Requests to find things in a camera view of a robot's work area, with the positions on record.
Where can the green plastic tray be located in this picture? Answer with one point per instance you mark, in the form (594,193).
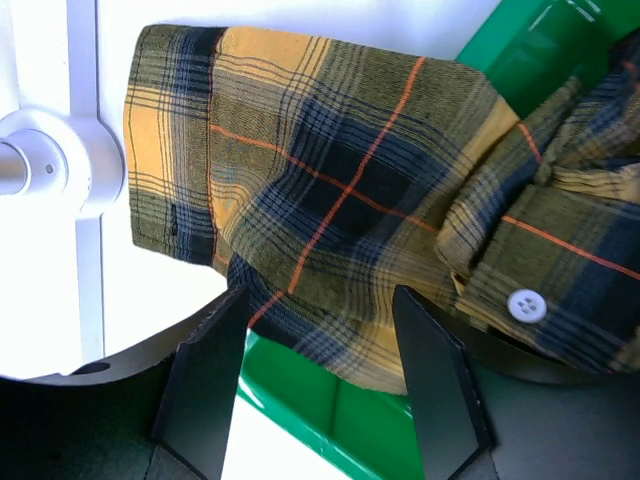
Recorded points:
(527,49)

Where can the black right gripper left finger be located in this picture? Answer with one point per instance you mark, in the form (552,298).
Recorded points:
(160,409)

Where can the yellow plaid flannel shirt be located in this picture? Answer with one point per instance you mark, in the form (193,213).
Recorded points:
(321,174)

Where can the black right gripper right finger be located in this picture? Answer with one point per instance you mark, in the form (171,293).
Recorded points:
(484,408)

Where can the white metal clothes rack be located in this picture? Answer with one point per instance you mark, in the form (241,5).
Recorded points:
(61,169)

